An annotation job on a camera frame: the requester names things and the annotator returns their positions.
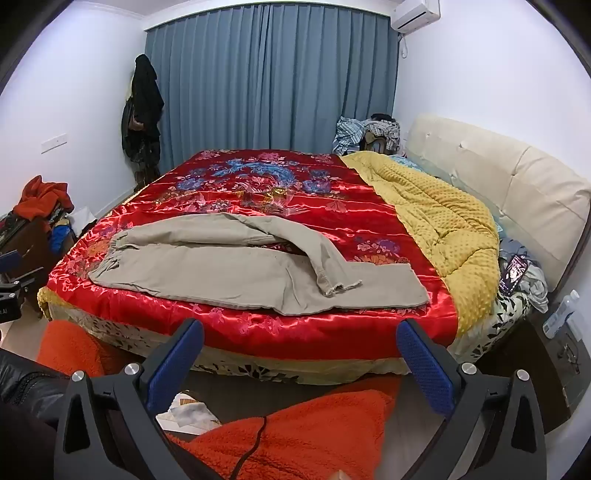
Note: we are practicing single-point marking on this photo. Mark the white wall socket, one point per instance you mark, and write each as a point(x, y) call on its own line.
point(54, 143)

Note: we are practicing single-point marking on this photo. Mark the dark wooden cabinet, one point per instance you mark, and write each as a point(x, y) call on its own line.
point(32, 249)

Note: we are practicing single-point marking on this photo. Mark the brown bag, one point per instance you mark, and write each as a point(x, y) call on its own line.
point(136, 121)

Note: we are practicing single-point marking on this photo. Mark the beige pants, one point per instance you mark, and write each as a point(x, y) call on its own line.
point(231, 272)

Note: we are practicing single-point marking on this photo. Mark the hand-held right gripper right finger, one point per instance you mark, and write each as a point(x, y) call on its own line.
point(427, 371)

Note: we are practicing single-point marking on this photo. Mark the eyeglasses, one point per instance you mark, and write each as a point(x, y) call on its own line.
point(570, 355)

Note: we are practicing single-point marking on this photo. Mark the person's orange fleece clothing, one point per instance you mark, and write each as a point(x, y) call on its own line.
point(314, 434)

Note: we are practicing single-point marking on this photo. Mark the red orange cloth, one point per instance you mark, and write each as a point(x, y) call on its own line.
point(41, 194)

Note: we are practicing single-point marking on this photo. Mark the white air conditioner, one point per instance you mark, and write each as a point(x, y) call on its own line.
point(415, 16)

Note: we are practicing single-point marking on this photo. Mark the blue plaid shirt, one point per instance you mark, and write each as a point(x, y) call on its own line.
point(348, 131)

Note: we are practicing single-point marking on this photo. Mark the red floral satin blanket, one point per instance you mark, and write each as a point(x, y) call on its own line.
point(323, 207)

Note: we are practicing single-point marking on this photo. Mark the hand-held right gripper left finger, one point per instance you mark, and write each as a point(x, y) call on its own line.
point(178, 367)

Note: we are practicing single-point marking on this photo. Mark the clear plastic bottle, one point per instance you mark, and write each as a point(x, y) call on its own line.
point(561, 314)

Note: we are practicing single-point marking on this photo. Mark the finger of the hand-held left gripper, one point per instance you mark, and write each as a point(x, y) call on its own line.
point(9, 261)

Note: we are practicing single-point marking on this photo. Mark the blue curtain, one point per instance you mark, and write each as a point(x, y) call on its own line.
point(277, 69)

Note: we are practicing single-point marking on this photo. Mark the smartphone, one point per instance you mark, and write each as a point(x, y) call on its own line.
point(514, 275)

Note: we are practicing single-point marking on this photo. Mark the cream padded headboard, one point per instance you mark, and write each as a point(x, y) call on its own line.
point(508, 184)

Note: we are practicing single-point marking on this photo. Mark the dark nightstand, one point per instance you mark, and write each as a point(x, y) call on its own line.
point(531, 383)

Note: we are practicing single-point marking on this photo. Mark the yellow dotted quilt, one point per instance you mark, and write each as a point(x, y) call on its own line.
point(438, 221)

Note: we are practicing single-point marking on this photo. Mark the black hanging coat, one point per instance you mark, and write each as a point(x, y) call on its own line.
point(145, 92)

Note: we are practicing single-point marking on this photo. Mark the dark clothes pile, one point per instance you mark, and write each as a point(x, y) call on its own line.
point(385, 131)

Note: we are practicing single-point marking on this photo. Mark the grey white garment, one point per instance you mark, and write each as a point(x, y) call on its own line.
point(535, 281)

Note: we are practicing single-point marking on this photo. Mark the crumpled paper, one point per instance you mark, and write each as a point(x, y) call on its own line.
point(189, 413)

